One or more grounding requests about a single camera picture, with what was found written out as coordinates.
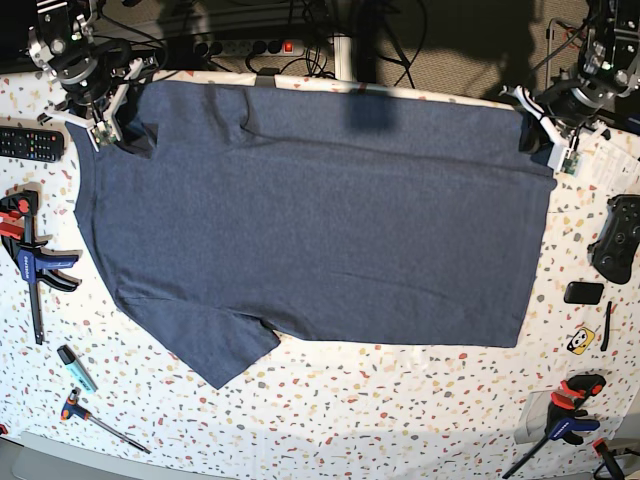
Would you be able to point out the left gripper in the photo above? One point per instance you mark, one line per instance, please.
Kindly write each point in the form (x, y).
(557, 116)

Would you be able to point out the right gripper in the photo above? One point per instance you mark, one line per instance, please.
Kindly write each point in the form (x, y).
(94, 88)

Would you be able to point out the blue grey T-shirt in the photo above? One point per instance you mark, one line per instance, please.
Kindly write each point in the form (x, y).
(324, 216)

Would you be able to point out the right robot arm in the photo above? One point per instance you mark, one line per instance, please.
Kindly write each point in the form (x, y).
(64, 33)

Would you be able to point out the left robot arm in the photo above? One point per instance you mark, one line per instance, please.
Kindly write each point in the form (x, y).
(607, 67)

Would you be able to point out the white paper sheet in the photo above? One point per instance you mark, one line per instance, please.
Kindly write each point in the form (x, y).
(607, 166)

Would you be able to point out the black TV remote control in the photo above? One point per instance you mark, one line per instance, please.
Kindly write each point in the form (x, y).
(32, 144)

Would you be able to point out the black game controller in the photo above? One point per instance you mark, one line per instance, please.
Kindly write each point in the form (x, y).
(613, 253)

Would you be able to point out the blue black bar clamp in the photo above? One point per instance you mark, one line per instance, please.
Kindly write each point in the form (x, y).
(566, 417)
(18, 237)

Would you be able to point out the white power strip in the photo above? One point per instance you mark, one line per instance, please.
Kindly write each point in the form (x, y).
(244, 47)

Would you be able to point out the small black rectangular case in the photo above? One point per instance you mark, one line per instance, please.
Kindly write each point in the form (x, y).
(583, 293)

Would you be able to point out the yellow cartoon face sticker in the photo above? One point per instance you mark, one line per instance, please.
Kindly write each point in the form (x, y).
(580, 341)

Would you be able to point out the white metal table leg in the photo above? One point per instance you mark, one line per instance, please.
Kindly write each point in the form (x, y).
(342, 48)

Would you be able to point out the thin black pen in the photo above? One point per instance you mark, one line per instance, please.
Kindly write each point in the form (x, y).
(607, 327)

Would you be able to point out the teal highlighter marker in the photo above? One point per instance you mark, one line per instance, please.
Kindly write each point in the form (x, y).
(76, 369)

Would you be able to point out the clear plastic bag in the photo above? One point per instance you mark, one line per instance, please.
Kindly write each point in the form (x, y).
(533, 419)

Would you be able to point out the red black clamp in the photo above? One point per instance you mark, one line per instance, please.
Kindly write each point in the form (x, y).
(608, 460)

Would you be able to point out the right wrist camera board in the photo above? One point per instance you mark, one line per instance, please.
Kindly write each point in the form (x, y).
(104, 133)

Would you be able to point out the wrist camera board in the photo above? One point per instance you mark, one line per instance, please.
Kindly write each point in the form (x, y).
(104, 133)
(566, 162)

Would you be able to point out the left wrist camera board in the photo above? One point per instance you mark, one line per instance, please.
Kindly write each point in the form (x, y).
(566, 162)

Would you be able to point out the black table clamp bracket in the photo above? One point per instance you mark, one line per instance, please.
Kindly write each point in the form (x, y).
(266, 77)

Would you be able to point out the orange handled T-handle screwdriver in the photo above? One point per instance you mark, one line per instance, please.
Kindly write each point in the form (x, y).
(72, 408)

